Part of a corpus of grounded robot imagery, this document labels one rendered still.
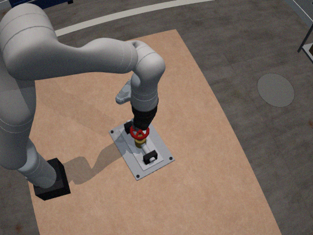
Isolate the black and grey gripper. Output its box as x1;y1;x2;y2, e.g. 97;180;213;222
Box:
115;78;159;131

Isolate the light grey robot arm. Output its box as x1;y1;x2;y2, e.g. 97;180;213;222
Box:
0;3;165;188

